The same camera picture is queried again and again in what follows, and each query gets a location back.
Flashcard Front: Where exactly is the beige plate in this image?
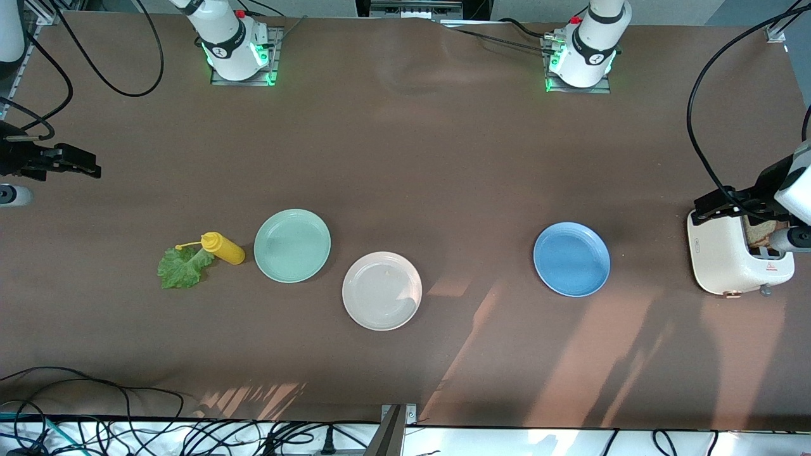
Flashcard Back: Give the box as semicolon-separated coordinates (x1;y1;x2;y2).
342;251;423;332

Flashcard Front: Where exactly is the yellow mustard squeeze bottle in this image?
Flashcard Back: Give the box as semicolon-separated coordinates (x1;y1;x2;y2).
176;232;246;265

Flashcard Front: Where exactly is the blue plate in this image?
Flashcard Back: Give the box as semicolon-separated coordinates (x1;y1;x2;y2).
533;222;611;298

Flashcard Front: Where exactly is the green lettuce leaf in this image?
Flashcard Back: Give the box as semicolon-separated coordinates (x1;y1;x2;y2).
157;246;215;289

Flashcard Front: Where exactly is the grey left arm base plate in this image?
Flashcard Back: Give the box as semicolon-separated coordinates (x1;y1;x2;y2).
544;35;612;94

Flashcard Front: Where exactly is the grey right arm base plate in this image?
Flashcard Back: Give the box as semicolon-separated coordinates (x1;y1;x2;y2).
210;27;283;87

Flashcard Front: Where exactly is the brown bread slice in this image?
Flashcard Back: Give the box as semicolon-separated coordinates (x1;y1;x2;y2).
746;217;779;249

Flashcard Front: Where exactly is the white toaster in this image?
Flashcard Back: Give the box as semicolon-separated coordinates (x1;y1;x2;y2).
687;206;796;298

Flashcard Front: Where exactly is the grey power strip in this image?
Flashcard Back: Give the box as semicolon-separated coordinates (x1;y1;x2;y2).
355;0;493;21

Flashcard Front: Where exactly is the aluminium profile post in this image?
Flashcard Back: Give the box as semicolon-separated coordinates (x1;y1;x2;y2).
371;403;418;456

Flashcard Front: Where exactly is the mint green plate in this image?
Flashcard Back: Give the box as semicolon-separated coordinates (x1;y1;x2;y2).
253;208;332;284

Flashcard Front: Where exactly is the teal cable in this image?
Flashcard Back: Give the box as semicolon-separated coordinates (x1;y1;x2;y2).
0;412;67;456

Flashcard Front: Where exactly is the grey cable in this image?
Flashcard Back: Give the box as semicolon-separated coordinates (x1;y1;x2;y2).
271;14;309;48

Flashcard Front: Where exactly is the brown table mat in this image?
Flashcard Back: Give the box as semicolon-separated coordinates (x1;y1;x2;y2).
0;11;811;433

